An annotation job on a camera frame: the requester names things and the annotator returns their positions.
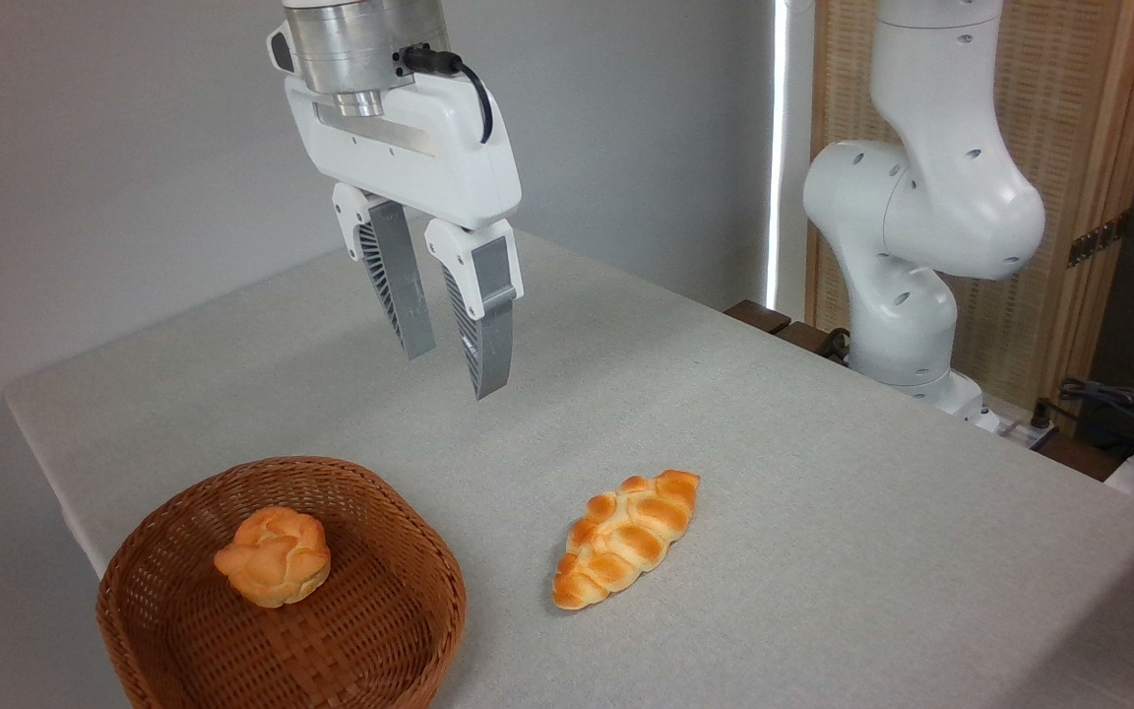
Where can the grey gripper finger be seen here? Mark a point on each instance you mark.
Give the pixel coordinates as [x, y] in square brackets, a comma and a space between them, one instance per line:
[488, 325]
[400, 286]

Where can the dark brown wooden board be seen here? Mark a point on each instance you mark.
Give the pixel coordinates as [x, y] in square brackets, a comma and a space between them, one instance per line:
[764, 317]

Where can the metal screen hinge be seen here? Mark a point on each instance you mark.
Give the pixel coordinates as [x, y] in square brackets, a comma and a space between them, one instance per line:
[1097, 239]

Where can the brown woven wicker basket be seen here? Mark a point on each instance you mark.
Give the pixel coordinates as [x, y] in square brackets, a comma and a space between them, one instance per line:
[370, 630]

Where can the grey tablecloth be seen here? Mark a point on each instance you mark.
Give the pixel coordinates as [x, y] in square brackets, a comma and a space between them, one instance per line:
[823, 551]

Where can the long braided bread loaf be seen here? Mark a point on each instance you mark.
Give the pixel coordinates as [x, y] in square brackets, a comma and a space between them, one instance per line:
[626, 537]

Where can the white power strip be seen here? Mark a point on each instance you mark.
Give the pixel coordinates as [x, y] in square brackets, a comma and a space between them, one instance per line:
[1020, 430]

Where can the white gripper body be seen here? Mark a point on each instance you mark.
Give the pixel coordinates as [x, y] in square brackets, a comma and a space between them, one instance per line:
[429, 158]

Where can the round knotted bread roll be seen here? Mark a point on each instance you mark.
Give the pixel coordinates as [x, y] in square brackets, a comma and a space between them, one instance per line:
[274, 556]

